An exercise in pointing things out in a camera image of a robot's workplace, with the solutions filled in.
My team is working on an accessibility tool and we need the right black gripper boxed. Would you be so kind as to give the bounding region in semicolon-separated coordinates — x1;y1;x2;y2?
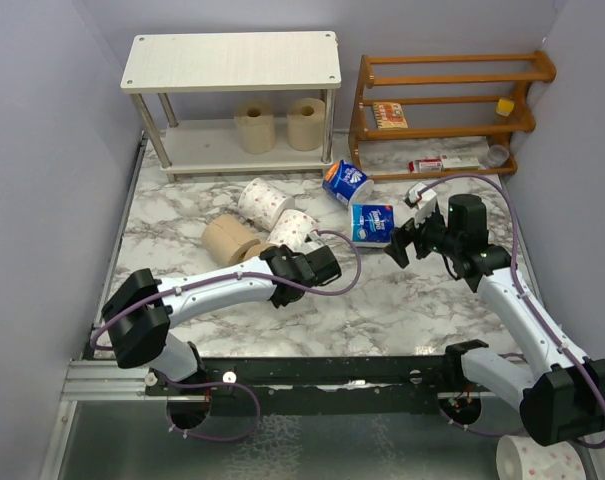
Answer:
385;203;462;267

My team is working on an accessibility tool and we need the brown paper roll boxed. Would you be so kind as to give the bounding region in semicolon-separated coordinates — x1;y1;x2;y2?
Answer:
287;98;325;151
243;242;274;261
234;99;276;155
201;214;260;266

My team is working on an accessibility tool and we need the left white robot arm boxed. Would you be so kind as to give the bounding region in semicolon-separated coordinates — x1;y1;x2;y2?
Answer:
101;246;341;395

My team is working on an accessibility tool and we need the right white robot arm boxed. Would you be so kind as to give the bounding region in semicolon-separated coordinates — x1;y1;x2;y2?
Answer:
385;191;605;446

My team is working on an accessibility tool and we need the white two-tier shelf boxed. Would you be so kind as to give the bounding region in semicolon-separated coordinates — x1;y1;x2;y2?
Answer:
121;31;341;181

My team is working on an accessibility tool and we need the blue wrapped roll lower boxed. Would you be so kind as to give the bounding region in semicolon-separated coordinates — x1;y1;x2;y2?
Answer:
349;204;395;248

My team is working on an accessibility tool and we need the blue wrapped roll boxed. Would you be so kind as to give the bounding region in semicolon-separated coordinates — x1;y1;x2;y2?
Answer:
322;160;374;206
349;204;395;248

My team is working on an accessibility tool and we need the white red-dotted roll front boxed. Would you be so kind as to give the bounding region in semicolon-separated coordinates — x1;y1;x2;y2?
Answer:
266;209;317;250

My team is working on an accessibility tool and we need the white red-dotted roll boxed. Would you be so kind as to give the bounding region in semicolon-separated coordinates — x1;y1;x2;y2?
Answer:
266;209;317;250
238;178;295;231

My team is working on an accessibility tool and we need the red white box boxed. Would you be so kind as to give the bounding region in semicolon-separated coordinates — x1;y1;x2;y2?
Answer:
408;158;443;173

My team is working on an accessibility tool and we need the blue wrapped roll upper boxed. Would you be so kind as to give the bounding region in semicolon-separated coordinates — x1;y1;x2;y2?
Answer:
322;160;374;206

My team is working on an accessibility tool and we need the white red-dotted roll rear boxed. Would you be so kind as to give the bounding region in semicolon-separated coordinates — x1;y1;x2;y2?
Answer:
238;178;295;231

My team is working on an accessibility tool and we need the white green box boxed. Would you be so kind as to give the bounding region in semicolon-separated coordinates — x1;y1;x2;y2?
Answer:
440;155;481;171

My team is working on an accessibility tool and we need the orange patterned booklet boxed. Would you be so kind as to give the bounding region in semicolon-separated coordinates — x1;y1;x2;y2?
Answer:
371;102;408;130

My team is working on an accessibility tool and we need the clear plastic cup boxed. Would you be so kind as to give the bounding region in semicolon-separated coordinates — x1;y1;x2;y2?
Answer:
485;144;510;168

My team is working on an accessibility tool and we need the brown wooden rack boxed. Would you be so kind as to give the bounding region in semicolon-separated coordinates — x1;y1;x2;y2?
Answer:
348;50;557;168

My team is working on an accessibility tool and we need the black base crossbar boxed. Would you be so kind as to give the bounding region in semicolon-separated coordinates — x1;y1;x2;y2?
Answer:
146;340;503;417

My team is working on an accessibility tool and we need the yellow cap jar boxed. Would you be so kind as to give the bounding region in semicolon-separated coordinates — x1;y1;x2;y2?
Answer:
495;97;515;118

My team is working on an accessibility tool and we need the white dotted roll bottom corner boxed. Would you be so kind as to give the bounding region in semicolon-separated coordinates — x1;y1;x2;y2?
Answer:
496;436;586;480

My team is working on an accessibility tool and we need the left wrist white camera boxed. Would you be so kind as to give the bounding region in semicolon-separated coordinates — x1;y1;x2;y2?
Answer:
302;230;326;253

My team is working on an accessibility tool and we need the wrist white camera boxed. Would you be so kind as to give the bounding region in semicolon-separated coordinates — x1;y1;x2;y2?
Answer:
302;230;326;253
405;182;438;226

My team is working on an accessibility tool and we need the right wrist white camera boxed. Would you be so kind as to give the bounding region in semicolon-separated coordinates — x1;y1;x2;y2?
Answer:
405;182;438;226

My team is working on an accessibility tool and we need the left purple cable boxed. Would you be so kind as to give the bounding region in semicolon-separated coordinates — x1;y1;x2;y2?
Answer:
90;228;362;351

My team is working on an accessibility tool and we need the purple cable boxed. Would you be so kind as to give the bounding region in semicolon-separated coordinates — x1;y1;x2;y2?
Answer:
416;173;605;448
90;228;362;351

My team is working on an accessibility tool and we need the aluminium rail frame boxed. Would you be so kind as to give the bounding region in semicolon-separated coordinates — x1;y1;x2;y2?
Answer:
59;357;156;404

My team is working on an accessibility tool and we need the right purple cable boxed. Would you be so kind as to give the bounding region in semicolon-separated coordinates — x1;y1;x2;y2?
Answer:
416;173;605;448

